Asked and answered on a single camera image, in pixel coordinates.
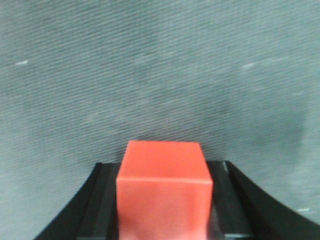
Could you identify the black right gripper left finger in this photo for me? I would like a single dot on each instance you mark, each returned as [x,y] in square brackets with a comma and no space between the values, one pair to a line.
[92,212]

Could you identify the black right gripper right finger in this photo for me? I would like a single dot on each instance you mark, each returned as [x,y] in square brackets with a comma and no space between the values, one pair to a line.
[241,210]

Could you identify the red magnetic cube block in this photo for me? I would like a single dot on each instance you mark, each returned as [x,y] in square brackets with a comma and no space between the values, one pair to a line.
[164,191]

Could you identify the black woven table mat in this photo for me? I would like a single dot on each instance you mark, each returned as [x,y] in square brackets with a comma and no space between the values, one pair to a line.
[80,78]

